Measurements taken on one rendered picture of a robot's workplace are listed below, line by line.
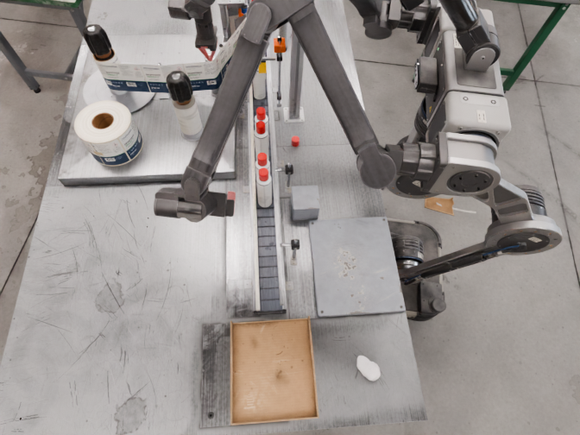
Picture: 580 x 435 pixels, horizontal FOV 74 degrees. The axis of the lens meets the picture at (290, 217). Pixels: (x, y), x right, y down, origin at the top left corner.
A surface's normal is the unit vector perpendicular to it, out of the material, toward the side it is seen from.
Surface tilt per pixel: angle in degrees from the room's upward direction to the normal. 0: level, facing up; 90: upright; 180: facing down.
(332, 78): 53
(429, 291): 0
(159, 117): 0
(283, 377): 0
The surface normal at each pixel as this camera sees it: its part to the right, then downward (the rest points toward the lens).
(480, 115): 0.04, -0.45
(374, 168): -0.08, 0.40
